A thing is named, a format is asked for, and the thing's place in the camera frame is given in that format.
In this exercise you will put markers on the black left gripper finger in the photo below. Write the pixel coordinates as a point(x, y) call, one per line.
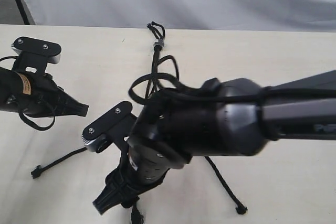
point(81, 109)

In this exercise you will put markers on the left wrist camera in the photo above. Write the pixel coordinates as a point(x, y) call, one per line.
point(35, 53)

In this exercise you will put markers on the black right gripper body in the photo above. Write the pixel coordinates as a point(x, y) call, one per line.
point(146, 163)

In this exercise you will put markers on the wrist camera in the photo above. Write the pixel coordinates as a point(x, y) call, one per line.
point(35, 53)
point(110, 128)

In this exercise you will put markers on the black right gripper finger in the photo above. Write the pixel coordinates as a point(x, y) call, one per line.
point(115, 194)

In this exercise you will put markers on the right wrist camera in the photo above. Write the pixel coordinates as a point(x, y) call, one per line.
point(110, 128)

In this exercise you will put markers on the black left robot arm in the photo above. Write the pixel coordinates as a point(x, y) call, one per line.
point(5, 92)

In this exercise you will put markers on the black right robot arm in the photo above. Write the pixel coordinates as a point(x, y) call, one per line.
point(233, 118)

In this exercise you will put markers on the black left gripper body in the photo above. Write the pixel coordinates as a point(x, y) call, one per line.
point(35, 95)

